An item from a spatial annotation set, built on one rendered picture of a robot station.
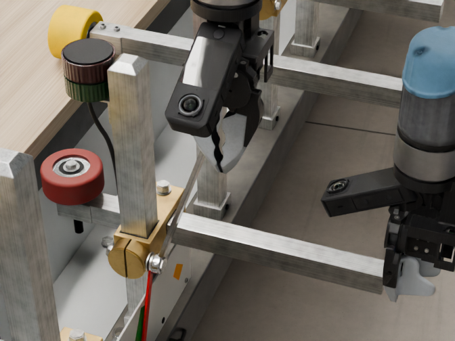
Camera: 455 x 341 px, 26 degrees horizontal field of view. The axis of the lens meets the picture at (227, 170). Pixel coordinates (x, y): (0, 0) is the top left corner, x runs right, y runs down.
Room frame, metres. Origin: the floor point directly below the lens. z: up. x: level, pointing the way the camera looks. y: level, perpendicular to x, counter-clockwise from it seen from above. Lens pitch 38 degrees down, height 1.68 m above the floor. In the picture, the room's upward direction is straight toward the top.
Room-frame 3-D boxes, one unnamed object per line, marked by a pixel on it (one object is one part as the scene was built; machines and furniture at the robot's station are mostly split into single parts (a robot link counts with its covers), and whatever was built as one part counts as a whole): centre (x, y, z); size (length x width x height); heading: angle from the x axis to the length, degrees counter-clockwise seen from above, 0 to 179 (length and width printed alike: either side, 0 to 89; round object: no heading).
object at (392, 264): (0.83, -0.19, 0.91); 0.05 x 0.02 x 0.09; 160
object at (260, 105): (0.85, -0.01, 1.10); 0.05 x 0.02 x 0.09; 70
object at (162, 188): (0.99, 0.08, 0.88); 0.02 x 0.02 x 0.01
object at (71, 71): (0.94, 0.15, 1.10); 0.06 x 0.06 x 0.02
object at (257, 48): (0.88, 0.00, 1.16); 0.09 x 0.08 x 0.12; 160
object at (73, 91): (0.94, 0.15, 1.08); 0.06 x 0.06 x 0.02
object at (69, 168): (1.00, 0.20, 0.85); 0.08 x 0.08 x 0.11
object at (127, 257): (0.94, 0.10, 0.85); 0.14 x 0.06 x 0.05; 160
